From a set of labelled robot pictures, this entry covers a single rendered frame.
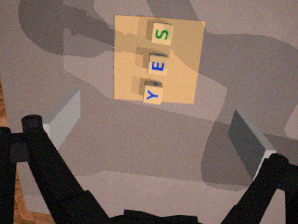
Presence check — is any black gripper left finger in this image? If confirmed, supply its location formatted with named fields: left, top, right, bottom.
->
left=0, top=88, right=114, bottom=224

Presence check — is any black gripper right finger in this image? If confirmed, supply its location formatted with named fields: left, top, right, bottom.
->
left=221, top=109, right=298, bottom=224

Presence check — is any tan flat mat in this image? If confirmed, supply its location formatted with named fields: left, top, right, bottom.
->
left=114, top=15, right=205, bottom=104

